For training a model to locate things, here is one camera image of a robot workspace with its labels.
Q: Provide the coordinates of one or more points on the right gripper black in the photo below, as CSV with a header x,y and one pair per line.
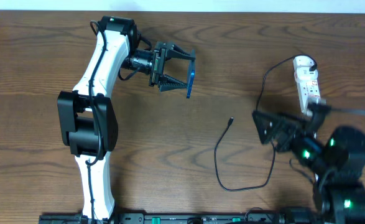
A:
x,y
283,132

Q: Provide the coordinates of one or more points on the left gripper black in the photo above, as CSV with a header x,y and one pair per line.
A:
x,y
157,64

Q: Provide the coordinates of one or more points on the Samsung Galaxy smartphone blue screen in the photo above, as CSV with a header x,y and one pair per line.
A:
x,y
190,77

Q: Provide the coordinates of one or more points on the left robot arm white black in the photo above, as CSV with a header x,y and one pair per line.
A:
x,y
88,123

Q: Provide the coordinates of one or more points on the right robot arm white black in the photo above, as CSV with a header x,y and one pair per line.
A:
x,y
338,193

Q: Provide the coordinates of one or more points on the white USB charger plug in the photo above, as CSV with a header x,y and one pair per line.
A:
x,y
303,74

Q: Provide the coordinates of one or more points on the white power strip red switches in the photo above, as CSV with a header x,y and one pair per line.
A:
x,y
307,91

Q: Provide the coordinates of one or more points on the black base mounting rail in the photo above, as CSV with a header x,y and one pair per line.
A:
x,y
140,218

